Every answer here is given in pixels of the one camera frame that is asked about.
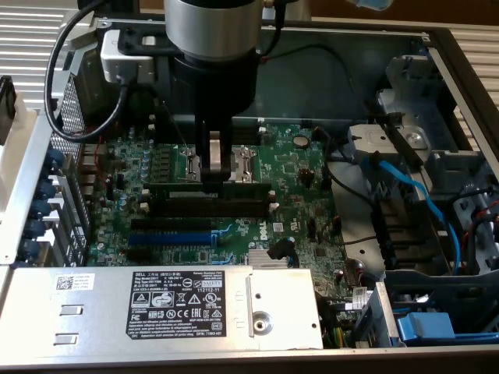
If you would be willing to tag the silver finned chipset heatsink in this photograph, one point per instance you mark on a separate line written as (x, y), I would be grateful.
(259, 259)

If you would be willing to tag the blue plastic tab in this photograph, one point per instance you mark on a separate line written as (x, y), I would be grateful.
(36, 228)
(30, 247)
(47, 189)
(54, 159)
(40, 208)

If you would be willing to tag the short black expansion slot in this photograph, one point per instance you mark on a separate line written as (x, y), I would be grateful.
(138, 254)

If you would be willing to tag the thin metal locking lever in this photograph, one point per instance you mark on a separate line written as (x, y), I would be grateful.
(160, 103)

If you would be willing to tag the blue expansion slot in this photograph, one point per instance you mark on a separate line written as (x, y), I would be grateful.
(167, 237)

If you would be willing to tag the silver CPU socket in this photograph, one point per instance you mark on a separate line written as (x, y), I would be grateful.
(245, 163)

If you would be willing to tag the green Dell motherboard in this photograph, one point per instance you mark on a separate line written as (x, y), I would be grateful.
(288, 183)

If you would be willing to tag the black RAM slot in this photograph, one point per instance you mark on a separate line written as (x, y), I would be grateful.
(214, 211)
(234, 199)
(245, 137)
(245, 124)

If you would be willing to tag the long black expansion slot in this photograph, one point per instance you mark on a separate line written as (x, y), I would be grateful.
(171, 224)

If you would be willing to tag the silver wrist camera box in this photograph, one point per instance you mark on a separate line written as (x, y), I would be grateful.
(117, 62)

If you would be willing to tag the white parts rack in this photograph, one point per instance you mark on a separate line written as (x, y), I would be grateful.
(8, 171)

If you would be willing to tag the blue plastic latch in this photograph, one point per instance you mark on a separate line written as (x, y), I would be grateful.
(429, 325)

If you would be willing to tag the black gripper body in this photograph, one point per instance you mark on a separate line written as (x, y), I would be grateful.
(214, 89)

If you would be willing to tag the grey plastic disk bay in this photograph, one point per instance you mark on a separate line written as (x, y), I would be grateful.
(448, 280)

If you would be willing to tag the black box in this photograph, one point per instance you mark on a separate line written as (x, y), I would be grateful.
(83, 3)

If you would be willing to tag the green RAM stick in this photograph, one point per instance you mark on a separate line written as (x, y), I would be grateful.
(249, 189)

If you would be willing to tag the silver power supply unit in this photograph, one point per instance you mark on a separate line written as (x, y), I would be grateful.
(97, 308)

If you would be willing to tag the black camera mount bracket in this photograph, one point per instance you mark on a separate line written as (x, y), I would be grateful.
(130, 43)

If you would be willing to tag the black ribbed plastic bracket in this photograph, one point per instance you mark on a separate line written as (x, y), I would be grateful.
(405, 233)

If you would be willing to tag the black plastic bar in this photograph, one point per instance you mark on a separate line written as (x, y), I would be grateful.
(405, 144)

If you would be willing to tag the black computer part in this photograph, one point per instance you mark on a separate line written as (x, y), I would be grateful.
(7, 101)

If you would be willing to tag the round coin battery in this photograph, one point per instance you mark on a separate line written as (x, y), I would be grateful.
(300, 140)

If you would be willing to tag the grey metal PC case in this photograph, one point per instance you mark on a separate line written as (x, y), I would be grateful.
(312, 85)

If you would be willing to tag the grey metal disk bay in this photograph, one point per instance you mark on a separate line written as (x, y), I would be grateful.
(374, 138)

